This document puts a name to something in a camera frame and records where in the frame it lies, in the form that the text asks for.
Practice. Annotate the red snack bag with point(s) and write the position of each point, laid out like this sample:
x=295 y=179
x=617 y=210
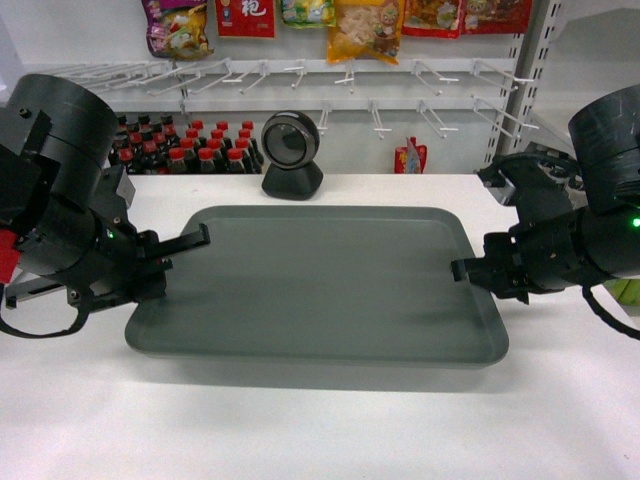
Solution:
x=245 y=18

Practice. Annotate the black round barcode scanner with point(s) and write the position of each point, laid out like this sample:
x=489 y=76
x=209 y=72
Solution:
x=290 y=140

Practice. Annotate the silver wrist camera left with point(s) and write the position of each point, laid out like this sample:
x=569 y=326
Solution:
x=118 y=186

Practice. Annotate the silver metal tray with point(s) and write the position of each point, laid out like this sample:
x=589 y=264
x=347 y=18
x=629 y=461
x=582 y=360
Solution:
x=357 y=284

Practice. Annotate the purple snack bag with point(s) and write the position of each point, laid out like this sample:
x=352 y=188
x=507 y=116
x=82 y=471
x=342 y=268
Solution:
x=176 y=30

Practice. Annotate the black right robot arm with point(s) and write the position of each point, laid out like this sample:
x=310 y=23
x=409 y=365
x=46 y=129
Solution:
x=605 y=137

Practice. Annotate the yellow chip snack bag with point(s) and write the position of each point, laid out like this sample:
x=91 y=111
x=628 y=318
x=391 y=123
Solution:
x=369 y=29

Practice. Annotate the red pouch snack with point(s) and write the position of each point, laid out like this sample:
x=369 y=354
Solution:
x=410 y=158

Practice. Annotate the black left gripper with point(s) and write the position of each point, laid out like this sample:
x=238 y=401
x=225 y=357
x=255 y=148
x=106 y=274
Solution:
x=112 y=273

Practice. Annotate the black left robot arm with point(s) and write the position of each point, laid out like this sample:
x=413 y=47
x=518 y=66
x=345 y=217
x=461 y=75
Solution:
x=67 y=208

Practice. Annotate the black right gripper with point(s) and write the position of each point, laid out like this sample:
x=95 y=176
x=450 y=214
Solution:
x=546 y=257

